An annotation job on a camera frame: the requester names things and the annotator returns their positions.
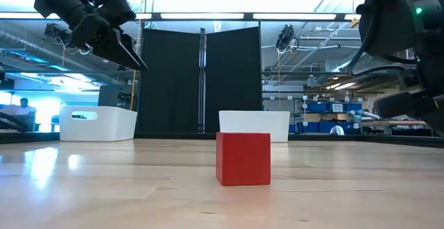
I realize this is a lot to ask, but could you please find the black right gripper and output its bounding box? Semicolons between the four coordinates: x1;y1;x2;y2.
356;0;444;119

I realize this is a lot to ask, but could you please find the wooden workbench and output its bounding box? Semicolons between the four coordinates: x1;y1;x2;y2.
360;119;428;126

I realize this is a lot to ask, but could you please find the person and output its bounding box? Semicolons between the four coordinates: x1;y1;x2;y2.
15;97;37;117

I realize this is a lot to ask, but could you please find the black folding partition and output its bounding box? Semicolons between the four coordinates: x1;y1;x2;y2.
137;26;263;135

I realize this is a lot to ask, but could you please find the white cable loop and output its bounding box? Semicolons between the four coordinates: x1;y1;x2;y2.
65;46;92;56

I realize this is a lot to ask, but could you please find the red small block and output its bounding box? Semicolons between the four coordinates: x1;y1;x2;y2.
215;132;272;187

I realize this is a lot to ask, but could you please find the black curved hose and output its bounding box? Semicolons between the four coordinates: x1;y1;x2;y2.
0;112;28;133

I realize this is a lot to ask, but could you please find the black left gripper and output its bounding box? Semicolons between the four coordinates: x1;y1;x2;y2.
69;0;148;71

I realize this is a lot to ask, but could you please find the white plastic bin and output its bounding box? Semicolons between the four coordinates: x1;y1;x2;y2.
58;105;139;142
218;110;291;143

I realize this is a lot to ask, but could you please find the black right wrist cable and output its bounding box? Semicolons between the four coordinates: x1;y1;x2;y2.
348;13;419;77

